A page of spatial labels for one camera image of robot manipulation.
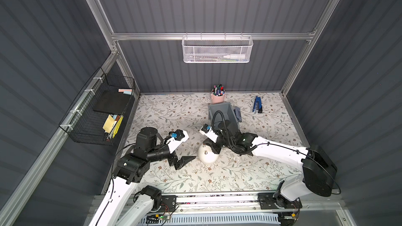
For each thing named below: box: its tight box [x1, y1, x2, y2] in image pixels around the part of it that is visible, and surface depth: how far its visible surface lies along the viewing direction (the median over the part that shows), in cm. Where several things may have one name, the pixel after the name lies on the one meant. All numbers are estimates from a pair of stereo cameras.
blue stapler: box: [252, 95, 263, 114], surface depth 114 cm
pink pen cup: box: [210, 83, 226, 105], surface depth 107 cm
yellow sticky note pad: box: [102, 114, 116, 133], surface depth 69 cm
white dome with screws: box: [197, 144, 220, 164], surface depth 82 cm
